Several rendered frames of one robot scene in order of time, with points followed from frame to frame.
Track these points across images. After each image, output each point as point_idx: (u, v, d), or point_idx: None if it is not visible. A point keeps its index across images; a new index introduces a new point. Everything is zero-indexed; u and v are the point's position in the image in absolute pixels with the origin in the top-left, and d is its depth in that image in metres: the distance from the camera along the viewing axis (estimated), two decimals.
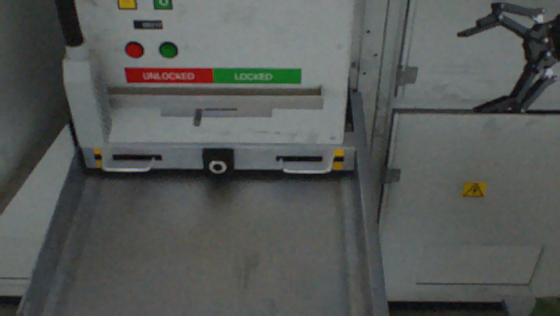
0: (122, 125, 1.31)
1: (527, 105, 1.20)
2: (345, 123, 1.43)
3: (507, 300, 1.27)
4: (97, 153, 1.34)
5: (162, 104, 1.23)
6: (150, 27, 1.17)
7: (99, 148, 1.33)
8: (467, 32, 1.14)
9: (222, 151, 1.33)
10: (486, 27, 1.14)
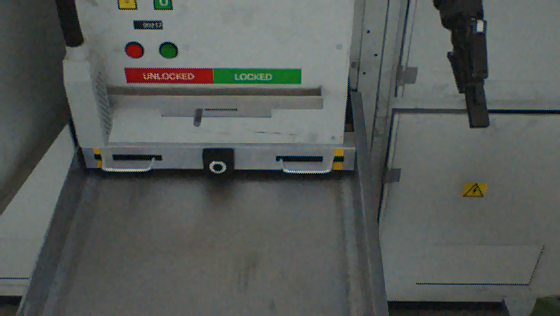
0: (122, 125, 1.31)
1: None
2: (345, 123, 1.43)
3: (507, 300, 1.27)
4: (97, 153, 1.34)
5: (162, 104, 1.23)
6: (150, 27, 1.17)
7: (99, 148, 1.33)
8: (488, 122, 1.14)
9: (222, 151, 1.33)
10: (485, 103, 1.15)
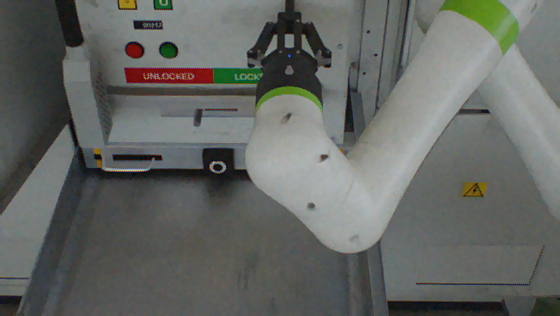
0: (122, 125, 1.31)
1: (266, 28, 1.06)
2: (345, 123, 1.43)
3: (507, 300, 1.27)
4: (97, 153, 1.34)
5: (162, 104, 1.23)
6: (150, 27, 1.17)
7: (99, 148, 1.33)
8: None
9: (222, 151, 1.33)
10: (292, 8, 1.09)
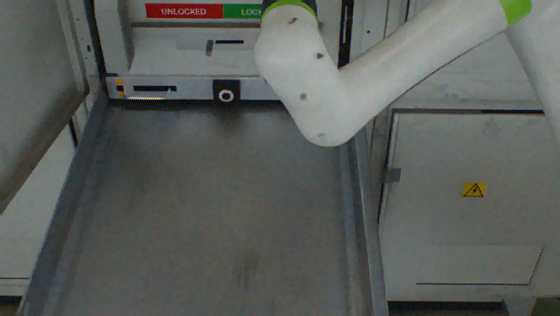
0: (142, 58, 1.49)
1: None
2: None
3: (507, 300, 1.27)
4: (119, 84, 1.52)
5: (178, 35, 1.40)
6: None
7: (121, 79, 1.51)
8: None
9: (230, 81, 1.50)
10: None
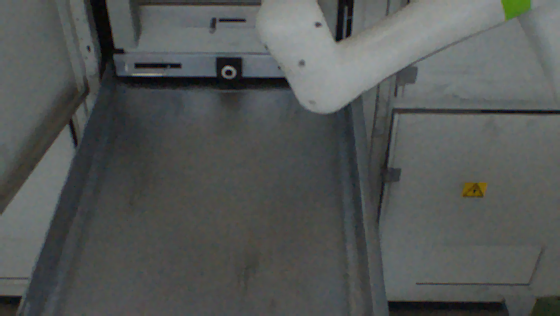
0: (148, 36, 1.55)
1: None
2: (337, 41, 1.68)
3: (507, 300, 1.27)
4: None
5: (183, 13, 1.47)
6: None
7: (122, 56, 1.58)
8: None
9: (232, 59, 1.57)
10: None
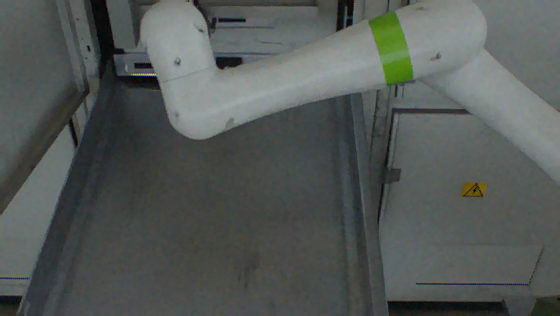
0: None
1: (202, 12, 1.39)
2: None
3: (507, 300, 1.27)
4: None
5: None
6: None
7: (122, 56, 1.58)
8: None
9: (232, 59, 1.57)
10: None
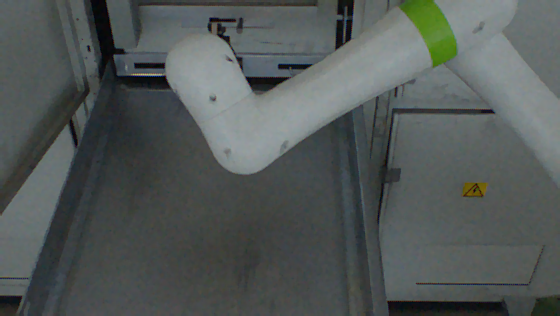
0: (148, 36, 1.55)
1: (224, 29, 1.31)
2: (337, 41, 1.68)
3: (507, 300, 1.27)
4: None
5: (183, 13, 1.47)
6: None
7: (122, 56, 1.58)
8: None
9: None
10: None
